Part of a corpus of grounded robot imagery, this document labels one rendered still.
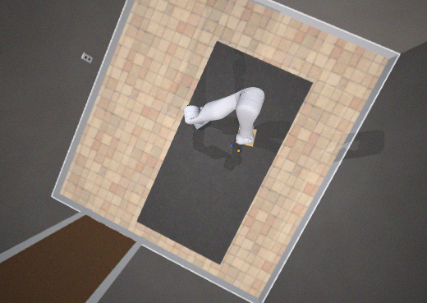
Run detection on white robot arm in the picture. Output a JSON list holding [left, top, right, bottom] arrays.
[[184, 87, 264, 145]]

